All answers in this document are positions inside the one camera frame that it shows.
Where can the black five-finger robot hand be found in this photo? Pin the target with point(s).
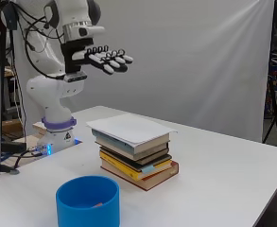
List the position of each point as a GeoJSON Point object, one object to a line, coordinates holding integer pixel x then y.
{"type": "Point", "coordinates": [78, 55]}

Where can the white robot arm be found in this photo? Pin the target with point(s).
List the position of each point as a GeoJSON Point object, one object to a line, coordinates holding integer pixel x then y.
{"type": "Point", "coordinates": [54, 91]}

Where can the black stand pole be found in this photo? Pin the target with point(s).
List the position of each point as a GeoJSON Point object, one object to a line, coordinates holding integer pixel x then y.
{"type": "Point", "coordinates": [1, 94]}

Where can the white cover book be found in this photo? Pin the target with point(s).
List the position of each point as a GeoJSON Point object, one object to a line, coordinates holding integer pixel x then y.
{"type": "Point", "coordinates": [131, 127]}

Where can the white hanging sheet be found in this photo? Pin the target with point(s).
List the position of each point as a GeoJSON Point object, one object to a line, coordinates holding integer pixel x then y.
{"type": "Point", "coordinates": [191, 63]}

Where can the black flat box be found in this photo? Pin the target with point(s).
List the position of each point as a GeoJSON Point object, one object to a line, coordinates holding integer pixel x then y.
{"type": "Point", "coordinates": [10, 147]}

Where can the yellow book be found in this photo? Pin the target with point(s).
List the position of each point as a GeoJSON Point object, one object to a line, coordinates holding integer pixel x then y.
{"type": "Point", "coordinates": [125, 167]}

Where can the dark grey book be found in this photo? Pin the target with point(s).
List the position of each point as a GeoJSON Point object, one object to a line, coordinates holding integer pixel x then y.
{"type": "Point", "coordinates": [153, 152]}

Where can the thin black book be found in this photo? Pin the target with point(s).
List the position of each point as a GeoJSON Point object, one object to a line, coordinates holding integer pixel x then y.
{"type": "Point", "coordinates": [157, 160]}

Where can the reddish brown book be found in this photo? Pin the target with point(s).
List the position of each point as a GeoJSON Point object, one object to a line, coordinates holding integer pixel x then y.
{"type": "Point", "coordinates": [157, 179]}

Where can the blue round tub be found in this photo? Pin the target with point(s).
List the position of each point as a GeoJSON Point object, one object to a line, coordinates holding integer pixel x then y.
{"type": "Point", "coordinates": [87, 214]}

